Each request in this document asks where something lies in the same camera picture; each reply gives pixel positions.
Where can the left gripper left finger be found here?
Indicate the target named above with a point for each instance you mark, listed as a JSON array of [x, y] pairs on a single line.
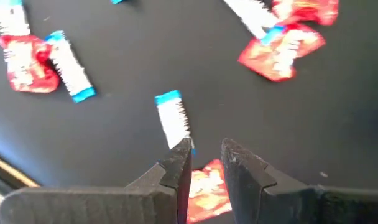
[[114, 205]]

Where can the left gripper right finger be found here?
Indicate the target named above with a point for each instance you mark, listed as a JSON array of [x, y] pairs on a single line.
[[285, 205]]

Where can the red Skittles packet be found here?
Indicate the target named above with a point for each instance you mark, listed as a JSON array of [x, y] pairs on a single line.
[[27, 71], [270, 59], [207, 193], [307, 11]]

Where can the blue white candy bar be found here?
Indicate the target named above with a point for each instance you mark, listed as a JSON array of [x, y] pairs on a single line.
[[173, 121], [69, 68], [254, 17], [117, 1], [11, 18]]

